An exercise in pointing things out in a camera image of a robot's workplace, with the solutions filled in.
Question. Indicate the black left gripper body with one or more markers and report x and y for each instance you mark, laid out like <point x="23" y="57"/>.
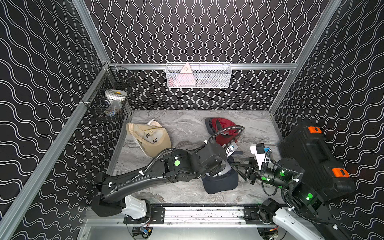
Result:
<point x="223" y="163"/>

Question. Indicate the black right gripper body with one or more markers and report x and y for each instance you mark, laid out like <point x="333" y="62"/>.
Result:
<point x="269" y="176"/>

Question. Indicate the beige cap with black lettering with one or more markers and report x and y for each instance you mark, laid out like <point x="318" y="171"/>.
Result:
<point x="152" y="140"/>

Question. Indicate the white baseball cap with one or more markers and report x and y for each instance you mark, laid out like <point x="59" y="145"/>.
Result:
<point x="153" y="122"/>

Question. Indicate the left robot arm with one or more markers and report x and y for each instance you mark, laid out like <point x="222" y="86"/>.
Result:
<point x="168" y="167"/>

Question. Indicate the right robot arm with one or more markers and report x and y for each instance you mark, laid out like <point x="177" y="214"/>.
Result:
<point x="303" y="212"/>

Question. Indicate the dark grey cap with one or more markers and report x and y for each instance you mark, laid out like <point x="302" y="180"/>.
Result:
<point x="208" y="122"/>

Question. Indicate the black plastic tool case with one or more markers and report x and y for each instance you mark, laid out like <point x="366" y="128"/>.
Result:
<point x="327" y="176"/>

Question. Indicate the pink triangular card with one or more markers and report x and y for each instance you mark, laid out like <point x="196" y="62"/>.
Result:
<point x="185" y="78"/>

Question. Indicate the white item in black basket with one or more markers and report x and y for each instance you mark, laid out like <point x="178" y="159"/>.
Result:
<point x="115" y="100"/>

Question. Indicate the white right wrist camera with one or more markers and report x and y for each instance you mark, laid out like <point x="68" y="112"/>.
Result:
<point x="260" y="152"/>

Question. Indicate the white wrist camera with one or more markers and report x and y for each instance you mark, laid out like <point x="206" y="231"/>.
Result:
<point x="233" y="147"/>
<point x="260" y="152"/>

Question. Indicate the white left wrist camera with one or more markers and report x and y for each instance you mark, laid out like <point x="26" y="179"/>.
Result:
<point x="233" y="147"/>

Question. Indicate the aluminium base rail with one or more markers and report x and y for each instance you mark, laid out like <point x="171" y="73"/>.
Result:
<point x="196" y="215"/>

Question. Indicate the white wire wall basket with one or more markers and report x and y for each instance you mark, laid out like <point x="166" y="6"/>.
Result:
<point x="207" y="75"/>

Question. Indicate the black wire mesh basket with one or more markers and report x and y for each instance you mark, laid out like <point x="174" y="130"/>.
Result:
<point x="117" y="78"/>

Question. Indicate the aluminium corner frame post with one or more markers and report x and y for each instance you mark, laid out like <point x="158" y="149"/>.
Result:
<point x="92" y="31"/>

